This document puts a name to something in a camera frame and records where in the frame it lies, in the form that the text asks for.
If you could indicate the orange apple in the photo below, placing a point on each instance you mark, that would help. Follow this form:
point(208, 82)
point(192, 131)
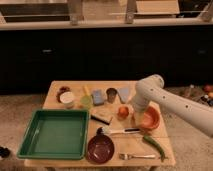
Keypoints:
point(123, 112)

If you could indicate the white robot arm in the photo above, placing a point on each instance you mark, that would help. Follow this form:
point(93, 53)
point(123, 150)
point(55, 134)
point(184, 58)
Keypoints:
point(151, 88)

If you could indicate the orange bowl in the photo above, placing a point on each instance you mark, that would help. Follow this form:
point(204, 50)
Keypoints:
point(150, 119)

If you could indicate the purple bowl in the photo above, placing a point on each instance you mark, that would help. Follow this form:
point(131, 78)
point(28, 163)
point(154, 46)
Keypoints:
point(100, 149)

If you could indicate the metal cup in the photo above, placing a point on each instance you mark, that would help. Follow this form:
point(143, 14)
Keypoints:
point(111, 94)

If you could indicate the blue sponge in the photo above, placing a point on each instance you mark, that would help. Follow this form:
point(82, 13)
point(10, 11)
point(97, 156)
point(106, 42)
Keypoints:
point(97, 97)

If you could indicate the light blue cloth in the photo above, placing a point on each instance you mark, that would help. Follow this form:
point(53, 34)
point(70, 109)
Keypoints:
point(124, 94)

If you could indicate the white cup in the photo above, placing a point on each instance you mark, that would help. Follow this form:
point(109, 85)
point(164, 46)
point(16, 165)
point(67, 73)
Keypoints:
point(67, 99)

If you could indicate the dark red small object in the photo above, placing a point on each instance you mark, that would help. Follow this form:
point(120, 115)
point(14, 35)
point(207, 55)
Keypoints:
point(61, 91)

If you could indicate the wooden table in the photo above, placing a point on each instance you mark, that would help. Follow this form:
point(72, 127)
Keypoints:
point(128, 144)

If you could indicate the green plastic tray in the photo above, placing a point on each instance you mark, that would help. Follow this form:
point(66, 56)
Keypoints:
point(55, 134)

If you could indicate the green chili pepper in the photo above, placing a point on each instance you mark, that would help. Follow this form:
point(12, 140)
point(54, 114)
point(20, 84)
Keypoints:
point(156, 145)

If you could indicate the silver fork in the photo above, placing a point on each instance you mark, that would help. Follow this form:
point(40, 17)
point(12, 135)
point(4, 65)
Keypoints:
point(125, 156)

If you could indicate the black cabinet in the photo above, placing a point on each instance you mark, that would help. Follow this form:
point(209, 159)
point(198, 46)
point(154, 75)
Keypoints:
point(31, 59)

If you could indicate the black object on floor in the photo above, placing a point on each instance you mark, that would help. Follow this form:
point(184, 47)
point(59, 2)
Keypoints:
point(4, 152)

